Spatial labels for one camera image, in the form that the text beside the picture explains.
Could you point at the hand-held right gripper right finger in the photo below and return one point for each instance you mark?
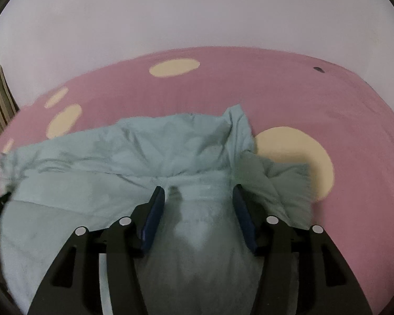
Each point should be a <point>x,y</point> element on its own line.
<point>246,223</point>

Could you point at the light blue puffer jacket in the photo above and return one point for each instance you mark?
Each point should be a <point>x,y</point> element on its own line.
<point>118,157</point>

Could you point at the pink polka dot bed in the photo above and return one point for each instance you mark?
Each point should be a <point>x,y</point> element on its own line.
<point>282,98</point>

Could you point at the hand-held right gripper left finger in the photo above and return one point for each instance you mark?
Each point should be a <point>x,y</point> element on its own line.
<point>152,223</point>

